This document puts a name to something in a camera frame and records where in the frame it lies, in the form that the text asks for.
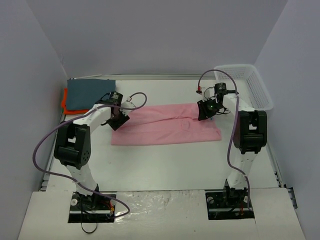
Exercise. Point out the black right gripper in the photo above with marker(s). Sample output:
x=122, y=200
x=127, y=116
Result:
x=204, y=110

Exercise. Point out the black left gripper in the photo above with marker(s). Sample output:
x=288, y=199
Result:
x=119, y=121

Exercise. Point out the pink t-shirt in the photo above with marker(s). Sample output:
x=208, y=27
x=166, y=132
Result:
x=165, y=125

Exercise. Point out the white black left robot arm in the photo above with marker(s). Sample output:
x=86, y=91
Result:
x=73, y=141

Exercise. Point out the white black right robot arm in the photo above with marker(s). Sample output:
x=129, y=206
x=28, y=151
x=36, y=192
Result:
x=248, y=135

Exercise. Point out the folded teal blue t-shirt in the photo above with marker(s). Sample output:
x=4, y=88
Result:
x=83, y=93

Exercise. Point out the white plastic basket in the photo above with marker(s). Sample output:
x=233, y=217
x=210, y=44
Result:
x=249, y=82

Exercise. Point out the folded orange t-shirt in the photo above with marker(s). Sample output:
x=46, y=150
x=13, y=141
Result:
x=63, y=105

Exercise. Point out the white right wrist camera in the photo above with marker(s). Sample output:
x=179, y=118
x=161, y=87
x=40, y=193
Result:
x=204, y=92

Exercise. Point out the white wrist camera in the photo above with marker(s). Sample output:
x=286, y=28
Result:
x=204, y=92
x=128, y=104

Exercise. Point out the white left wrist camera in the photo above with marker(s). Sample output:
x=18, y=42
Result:
x=128, y=104

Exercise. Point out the aluminium back table rail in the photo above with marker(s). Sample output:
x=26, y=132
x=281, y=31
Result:
x=129, y=77

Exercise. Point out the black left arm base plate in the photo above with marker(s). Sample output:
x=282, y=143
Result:
x=90, y=209

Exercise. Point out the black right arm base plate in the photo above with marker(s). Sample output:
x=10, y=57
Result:
x=220, y=207

